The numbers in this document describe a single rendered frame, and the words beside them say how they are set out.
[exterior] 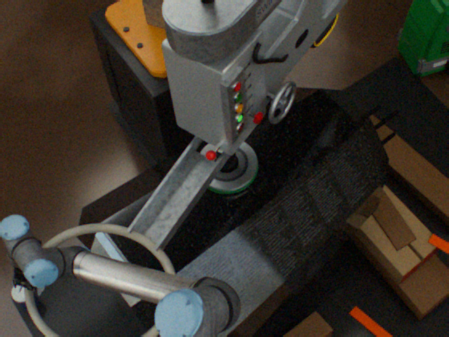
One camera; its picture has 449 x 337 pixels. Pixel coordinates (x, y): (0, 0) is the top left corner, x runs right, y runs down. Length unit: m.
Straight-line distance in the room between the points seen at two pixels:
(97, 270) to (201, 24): 0.71
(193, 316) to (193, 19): 0.77
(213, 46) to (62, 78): 2.25
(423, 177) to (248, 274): 1.24
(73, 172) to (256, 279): 1.41
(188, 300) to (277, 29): 1.00
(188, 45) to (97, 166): 1.85
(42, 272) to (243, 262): 0.84
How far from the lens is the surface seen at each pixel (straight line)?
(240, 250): 2.51
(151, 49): 3.00
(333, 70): 3.89
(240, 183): 2.53
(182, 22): 1.86
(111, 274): 1.91
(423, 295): 3.19
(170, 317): 1.56
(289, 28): 2.24
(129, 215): 2.56
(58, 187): 3.64
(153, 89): 2.91
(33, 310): 2.19
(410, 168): 3.48
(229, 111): 2.03
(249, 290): 2.56
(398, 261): 3.12
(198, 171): 2.38
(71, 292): 3.36
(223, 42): 1.87
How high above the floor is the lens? 3.04
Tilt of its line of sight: 59 degrees down
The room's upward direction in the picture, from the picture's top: 8 degrees counter-clockwise
